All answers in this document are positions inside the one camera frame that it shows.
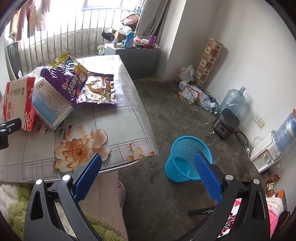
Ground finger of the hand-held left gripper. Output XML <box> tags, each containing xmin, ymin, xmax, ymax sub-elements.
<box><xmin>0</xmin><ymin>118</ymin><xmax>22</xmax><ymax>151</ymax></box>

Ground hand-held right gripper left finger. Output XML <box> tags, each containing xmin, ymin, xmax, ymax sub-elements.
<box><xmin>23</xmin><ymin>152</ymin><xmax>103</xmax><ymax>241</ymax></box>

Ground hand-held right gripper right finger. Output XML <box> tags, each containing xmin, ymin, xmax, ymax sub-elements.
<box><xmin>194</xmin><ymin>152</ymin><xmax>271</xmax><ymax>241</ymax></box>

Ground red white paper bag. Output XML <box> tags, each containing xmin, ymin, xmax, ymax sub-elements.
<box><xmin>2</xmin><ymin>77</ymin><xmax>36</xmax><ymax>132</ymax></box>

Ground blue plastic waste basket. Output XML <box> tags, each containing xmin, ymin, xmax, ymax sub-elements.
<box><xmin>165</xmin><ymin>136</ymin><xmax>213</xmax><ymax>182</ymax></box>

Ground light blue medicine box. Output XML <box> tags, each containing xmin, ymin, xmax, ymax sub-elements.
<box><xmin>31</xmin><ymin>77</ymin><xmax>74</xmax><ymax>130</ymax></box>

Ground purple snack bag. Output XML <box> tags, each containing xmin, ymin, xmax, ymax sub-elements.
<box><xmin>40</xmin><ymin>53</ymin><xmax>90</xmax><ymax>102</ymax></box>

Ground gold foil wrapper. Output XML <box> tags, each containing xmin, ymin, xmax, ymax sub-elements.
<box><xmin>75</xmin><ymin>74</ymin><xmax>118</xmax><ymax>105</ymax></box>

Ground beige plush cloth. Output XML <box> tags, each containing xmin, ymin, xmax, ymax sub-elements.
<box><xmin>79</xmin><ymin>173</ymin><xmax>129</xmax><ymax>241</ymax></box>

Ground black metal stool leg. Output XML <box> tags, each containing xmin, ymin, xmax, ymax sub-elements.
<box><xmin>188</xmin><ymin>207</ymin><xmax>215</xmax><ymax>216</ymax></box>

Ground pink slipper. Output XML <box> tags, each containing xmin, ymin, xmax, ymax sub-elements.
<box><xmin>117</xmin><ymin>181</ymin><xmax>126</xmax><ymax>209</ymax></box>

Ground pink patterned cushion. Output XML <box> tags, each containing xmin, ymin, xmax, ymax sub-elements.
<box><xmin>218</xmin><ymin>197</ymin><xmax>278</xmax><ymax>234</ymax></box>

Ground grey rice cooker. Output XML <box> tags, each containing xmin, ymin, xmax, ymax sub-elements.
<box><xmin>212</xmin><ymin>108</ymin><xmax>240</xmax><ymax>139</ymax></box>

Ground floral tablecloth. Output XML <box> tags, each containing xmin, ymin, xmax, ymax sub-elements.
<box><xmin>0</xmin><ymin>54</ymin><xmax>160</xmax><ymax>183</ymax></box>

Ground white water dispenser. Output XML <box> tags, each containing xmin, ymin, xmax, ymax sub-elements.
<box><xmin>250</xmin><ymin>133</ymin><xmax>281</xmax><ymax>174</ymax></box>

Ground scattered snack wrappers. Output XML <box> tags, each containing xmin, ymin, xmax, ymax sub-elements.
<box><xmin>264</xmin><ymin>171</ymin><xmax>281</xmax><ymax>193</ymax></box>

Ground dark slatted panel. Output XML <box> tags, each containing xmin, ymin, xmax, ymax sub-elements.
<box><xmin>5</xmin><ymin>42</ymin><xmax>21</xmax><ymax>77</ymax></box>

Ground green white fluffy cloth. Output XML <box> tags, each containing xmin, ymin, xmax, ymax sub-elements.
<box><xmin>0</xmin><ymin>183</ymin><xmax>125</xmax><ymax>241</ymax></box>

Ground pile of plastic packaging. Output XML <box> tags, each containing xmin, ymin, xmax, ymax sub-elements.
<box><xmin>178</xmin><ymin>81</ymin><xmax>219</xmax><ymax>113</ymax></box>

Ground blue water jug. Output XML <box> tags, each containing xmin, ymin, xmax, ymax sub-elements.
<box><xmin>218</xmin><ymin>86</ymin><xmax>246</xmax><ymax>116</ymax></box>
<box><xmin>273</xmin><ymin>111</ymin><xmax>296</xmax><ymax>152</ymax></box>

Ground white plastic bag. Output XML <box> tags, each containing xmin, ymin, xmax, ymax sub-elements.
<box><xmin>178</xmin><ymin>65</ymin><xmax>195</xmax><ymax>82</ymax></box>

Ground metal window railing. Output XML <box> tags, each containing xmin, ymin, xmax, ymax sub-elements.
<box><xmin>5</xmin><ymin>9</ymin><xmax>139</xmax><ymax>77</ymax></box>

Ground pink hanging garment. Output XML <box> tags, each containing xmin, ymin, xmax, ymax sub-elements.
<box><xmin>16</xmin><ymin>0</ymin><xmax>37</xmax><ymax>39</ymax></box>

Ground white hanging garment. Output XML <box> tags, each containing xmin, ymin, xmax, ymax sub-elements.
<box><xmin>35</xmin><ymin>0</ymin><xmax>51</xmax><ymax>32</ymax></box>

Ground white green paper bag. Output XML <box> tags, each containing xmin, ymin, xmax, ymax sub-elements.
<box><xmin>97</xmin><ymin>43</ymin><xmax>109</xmax><ymax>56</ymax></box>

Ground grey cabinet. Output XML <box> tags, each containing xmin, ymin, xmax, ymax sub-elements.
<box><xmin>105</xmin><ymin>45</ymin><xmax>161</xmax><ymax>80</ymax></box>

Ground blue detergent bottle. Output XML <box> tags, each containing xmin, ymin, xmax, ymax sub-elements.
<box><xmin>124</xmin><ymin>31</ymin><xmax>137</xmax><ymax>49</ymax></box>

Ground glass window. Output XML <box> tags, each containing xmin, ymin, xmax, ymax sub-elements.
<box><xmin>9</xmin><ymin>0</ymin><xmax>139</xmax><ymax>30</ymax></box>

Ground pile of clothes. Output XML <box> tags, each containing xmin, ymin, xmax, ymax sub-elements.
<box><xmin>120</xmin><ymin>13</ymin><xmax>140</xmax><ymax>33</ymax></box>

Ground grey curtain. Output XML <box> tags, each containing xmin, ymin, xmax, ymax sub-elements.
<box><xmin>135</xmin><ymin>0</ymin><xmax>171</xmax><ymax>39</ymax></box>

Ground black power cable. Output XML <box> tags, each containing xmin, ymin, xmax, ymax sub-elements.
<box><xmin>236</xmin><ymin>130</ymin><xmax>252</xmax><ymax>149</ymax></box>

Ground wall socket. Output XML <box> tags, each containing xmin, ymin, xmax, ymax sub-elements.
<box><xmin>253</xmin><ymin>113</ymin><xmax>265</xmax><ymax>128</ymax></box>

